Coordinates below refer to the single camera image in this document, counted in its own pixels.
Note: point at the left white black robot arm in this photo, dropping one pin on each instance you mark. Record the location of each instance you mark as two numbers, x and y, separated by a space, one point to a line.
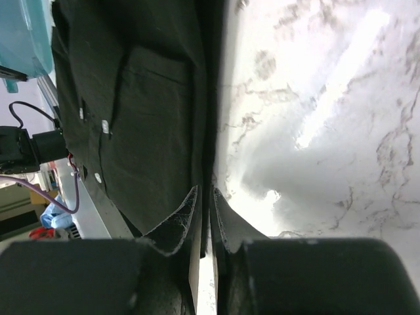
22 153

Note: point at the teal transparent plastic bin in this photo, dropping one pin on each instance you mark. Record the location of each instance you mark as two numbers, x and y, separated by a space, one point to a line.
26 31

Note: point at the black long sleeve shirt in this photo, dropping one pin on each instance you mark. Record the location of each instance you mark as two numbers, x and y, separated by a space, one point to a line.
136 91

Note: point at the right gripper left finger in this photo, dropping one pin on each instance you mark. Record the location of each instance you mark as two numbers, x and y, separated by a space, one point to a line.
153 274

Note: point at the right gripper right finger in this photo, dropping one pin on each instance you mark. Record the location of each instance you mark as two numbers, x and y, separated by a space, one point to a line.
255 274

